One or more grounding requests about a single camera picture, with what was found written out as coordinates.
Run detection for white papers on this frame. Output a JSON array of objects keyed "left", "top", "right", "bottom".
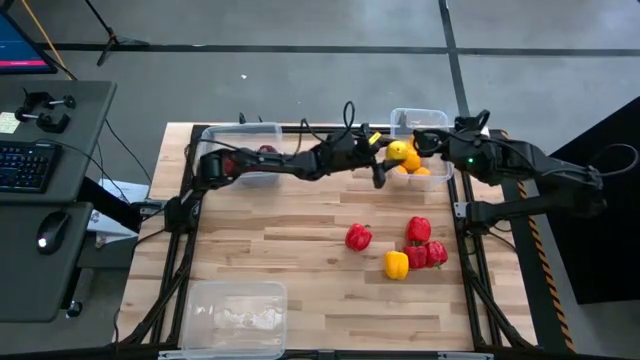
[{"left": 87, "top": 178, "right": 151, "bottom": 249}]

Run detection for yellow cable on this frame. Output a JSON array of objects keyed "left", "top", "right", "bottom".
[{"left": 19, "top": 0, "right": 69, "bottom": 76}]

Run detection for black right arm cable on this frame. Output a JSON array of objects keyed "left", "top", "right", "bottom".
[{"left": 589, "top": 143, "right": 640, "bottom": 179}]

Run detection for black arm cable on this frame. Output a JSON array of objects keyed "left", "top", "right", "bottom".
[
  {"left": 589, "top": 143, "right": 640, "bottom": 179},
  {"left": 299, "top": 99, "right": 357, "bottom": 146}
]

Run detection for black clamp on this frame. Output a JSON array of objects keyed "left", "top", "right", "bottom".
[
  {"left": 22, "top": 88, "right": 78, "bottom": 112},
  {"left": 13, "top": 108, "right": 71, "bottom": 135}
]

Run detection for pale sticky note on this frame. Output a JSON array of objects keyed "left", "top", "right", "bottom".
[{"left": 0, "top": 111, "right": 21, "bottom": 135}]

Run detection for yellow bell pepper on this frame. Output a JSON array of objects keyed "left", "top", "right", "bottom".
[{"left": 383, "top": 250, "right": 410, "bottom": 281}]

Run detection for black side panel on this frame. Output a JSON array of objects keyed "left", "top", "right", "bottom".
[{"left": 542, "top": 95, "right": 640, "bottom": 306}]

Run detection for computer monitor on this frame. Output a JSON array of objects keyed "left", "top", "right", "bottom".
[{"left": 0, "top": 9, "right": 59, "bottom": 76}]

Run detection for black aluminium table frame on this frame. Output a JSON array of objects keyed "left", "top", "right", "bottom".
[{"left": 117, "top": 122, "right": 539, "bottom": 360}]

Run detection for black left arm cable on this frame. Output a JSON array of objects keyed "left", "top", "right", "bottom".
[{"left": 299, "top": 99, "right": 357, "bottom": 146}]

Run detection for black tripod stand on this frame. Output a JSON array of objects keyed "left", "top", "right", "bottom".
[{"left": 82, "top": 0, "right": 151, "bottom": 67}]

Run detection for clear plastic bin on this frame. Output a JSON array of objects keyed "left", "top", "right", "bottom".
[
  {"left": 180, "top": 280, "right": 289, "bottom": 360},
  {"left": 388, "top": 107, "right": 455, "bottom": 193},
  {"left": 194, "top": 122, "right": 285, "bottom": 189}
]

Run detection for black keyboard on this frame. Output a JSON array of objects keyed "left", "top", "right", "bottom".
[{"left": 0, "top": 139, "right": 64, "bottom": 195}]

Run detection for black computer mouse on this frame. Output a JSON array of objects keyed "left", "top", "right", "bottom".
[{"left": 35, "top": 210, "right": 72, "bottom": 256}]

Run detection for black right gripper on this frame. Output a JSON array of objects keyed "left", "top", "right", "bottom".
[{"left": 413, "top": 115, "right": 489, "bottom": 170}]

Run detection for grey desk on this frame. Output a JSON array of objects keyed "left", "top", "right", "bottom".
[{"left": 0, "top": 79, "right": 119, "bottom": 324}]

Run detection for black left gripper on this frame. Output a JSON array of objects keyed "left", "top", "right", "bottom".
[{"left": 351, "top": 123, "right": 402, "bottom": 190}]

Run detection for yellow black hazard tape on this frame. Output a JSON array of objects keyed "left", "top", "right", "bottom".
[{"left": 499, "top": 128, "right": 576, "bottom": 354}]

